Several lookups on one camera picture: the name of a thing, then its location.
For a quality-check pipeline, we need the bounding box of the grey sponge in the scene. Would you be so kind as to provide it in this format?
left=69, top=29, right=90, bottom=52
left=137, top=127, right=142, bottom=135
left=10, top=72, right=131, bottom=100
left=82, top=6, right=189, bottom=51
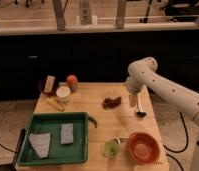
left=29, top=133, right=50, bottom=158

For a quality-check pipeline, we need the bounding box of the blue-grey sponge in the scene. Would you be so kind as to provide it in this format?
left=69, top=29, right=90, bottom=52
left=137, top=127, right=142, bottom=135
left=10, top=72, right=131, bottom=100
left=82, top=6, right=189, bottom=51
left=61, top=123, right=74, bottom=144

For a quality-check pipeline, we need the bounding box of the dark red grape bunch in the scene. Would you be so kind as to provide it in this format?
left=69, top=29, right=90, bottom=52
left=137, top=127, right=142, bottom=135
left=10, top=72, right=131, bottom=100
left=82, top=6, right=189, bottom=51
left=102, top=97, right=122, bottom=109

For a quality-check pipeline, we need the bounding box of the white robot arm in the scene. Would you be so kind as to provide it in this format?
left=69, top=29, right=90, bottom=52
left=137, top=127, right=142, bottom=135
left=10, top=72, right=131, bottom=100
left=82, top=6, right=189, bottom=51
left=125, top=57, right=199, bottom=171

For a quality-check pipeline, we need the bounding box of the white cup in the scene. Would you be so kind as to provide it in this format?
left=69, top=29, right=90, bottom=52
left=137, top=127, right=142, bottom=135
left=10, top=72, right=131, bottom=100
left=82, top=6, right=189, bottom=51
left=56, top=86, right=71, bottom=102

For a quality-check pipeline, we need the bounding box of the left wooden post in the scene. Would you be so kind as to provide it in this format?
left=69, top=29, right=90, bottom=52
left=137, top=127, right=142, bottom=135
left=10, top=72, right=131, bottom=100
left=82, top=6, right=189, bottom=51
left=52, top=0, right=66, bottom=31

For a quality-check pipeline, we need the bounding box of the green plastic tray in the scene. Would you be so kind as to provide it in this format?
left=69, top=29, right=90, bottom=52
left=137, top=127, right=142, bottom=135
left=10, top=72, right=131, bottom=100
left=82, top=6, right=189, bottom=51
left=17, top=112, right=88, bottom=166

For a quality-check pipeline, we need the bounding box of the orange bowl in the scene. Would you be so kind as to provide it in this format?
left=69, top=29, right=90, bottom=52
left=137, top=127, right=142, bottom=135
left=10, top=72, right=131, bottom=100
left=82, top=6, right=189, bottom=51
left=127, top=132, right=160, bottom=165

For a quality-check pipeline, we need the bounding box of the wooden post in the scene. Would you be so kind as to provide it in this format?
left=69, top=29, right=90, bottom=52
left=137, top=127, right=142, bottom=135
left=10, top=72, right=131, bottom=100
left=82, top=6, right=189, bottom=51
left=52, top=0, right=66, bottom=31
left=115, top=0, right=127, bottom=29

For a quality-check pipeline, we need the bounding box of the green measuring cup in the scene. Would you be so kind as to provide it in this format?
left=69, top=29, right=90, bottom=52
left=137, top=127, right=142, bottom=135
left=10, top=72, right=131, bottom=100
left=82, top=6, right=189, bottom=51
left=100, top=137, right=128, bottom=158

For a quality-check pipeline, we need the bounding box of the black and white spoon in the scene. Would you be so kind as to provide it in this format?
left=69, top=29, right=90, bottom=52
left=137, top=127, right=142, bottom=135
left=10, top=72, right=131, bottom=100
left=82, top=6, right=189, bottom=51
left=136, top=94, right=146, bottom=118

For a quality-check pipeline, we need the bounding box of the black cable on floor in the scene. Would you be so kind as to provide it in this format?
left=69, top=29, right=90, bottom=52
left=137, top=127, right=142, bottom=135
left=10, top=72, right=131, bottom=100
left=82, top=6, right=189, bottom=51
left=163, top=111, right=191, bottom=171

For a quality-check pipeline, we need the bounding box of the green chili pepper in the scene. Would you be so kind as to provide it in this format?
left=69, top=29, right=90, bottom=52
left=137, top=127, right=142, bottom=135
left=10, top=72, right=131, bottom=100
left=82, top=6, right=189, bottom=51
left=88, top=116, right=98, bottom=128

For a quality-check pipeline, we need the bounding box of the right wooden post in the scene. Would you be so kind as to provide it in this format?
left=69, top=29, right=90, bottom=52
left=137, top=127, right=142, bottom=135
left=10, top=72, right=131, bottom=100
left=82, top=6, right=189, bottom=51
left=115, top=0, right=127, bottom=29

